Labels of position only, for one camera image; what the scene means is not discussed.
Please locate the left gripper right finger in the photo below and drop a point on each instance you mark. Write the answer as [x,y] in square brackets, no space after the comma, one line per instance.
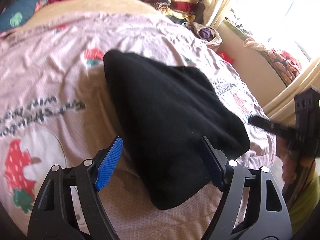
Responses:
[215,162]

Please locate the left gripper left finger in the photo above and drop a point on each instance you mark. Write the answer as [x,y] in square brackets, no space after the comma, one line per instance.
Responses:
[105,163]

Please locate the black garment with orange trim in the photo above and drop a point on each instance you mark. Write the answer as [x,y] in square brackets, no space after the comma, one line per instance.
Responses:
[164,111]

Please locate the clothes on window sill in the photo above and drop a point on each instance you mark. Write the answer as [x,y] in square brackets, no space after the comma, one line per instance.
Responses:
[284,64]

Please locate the person's right hand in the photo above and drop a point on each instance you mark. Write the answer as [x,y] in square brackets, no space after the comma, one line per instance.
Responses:
[289,165]

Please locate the lilac strawberry print duvet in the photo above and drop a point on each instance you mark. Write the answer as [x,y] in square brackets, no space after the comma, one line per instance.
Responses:
[55,109]

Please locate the red plastic bag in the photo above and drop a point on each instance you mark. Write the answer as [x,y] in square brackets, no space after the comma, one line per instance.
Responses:
[226,57]

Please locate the floral fabric laundry basket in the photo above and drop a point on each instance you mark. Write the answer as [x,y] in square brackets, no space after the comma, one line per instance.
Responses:
[207,34]

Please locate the beige fleece blanket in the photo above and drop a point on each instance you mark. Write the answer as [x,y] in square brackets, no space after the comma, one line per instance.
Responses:
[58,9]

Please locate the blue floral quilt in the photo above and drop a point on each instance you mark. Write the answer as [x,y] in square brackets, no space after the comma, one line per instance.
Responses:
[18,12]

